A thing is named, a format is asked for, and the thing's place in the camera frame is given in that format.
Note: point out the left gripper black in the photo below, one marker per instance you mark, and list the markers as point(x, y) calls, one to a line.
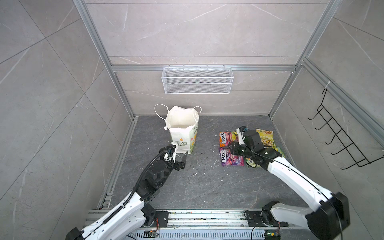
point(177, 165)

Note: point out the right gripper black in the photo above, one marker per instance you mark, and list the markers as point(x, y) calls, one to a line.
point(234, 149)

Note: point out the yellow green snack packet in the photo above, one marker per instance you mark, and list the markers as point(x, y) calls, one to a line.
point(267, 138)

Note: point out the magenta snack packet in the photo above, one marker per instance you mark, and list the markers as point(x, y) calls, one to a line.
point(228, 159)

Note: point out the yellow orange snack packet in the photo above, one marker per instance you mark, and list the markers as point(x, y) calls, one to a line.
point(226, 138)

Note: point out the white floral paper bag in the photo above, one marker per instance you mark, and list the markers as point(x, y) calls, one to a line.
point(183, 126)

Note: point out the yellow lemon candy packet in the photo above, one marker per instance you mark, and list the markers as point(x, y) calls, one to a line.
point(250, 163)

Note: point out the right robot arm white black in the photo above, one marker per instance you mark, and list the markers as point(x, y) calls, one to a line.
point(327, 213)

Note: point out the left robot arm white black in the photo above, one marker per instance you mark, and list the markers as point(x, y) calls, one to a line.
point(134, 211)

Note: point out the green circuit board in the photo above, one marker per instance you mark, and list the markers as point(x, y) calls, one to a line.
point(272, 235)

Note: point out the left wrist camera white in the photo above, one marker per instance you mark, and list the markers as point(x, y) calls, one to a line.
point(171, 153)

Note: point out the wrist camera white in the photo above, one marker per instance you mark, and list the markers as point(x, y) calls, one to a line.
point(241, 130)
point(171, 153)

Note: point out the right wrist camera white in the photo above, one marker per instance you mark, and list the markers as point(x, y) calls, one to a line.
point(241, 130)

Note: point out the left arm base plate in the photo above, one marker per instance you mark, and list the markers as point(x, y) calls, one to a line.
point(158, 220)

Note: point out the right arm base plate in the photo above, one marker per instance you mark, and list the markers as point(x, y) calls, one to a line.
point(255, 218)

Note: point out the aluminium front rail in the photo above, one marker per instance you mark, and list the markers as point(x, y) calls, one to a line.
point(214, 219)

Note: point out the white wire mesh basket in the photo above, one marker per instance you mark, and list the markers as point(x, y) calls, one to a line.
point(197, 80)

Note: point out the black wire hook rack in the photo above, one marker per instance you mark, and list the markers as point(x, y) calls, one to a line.
point(340, 134)

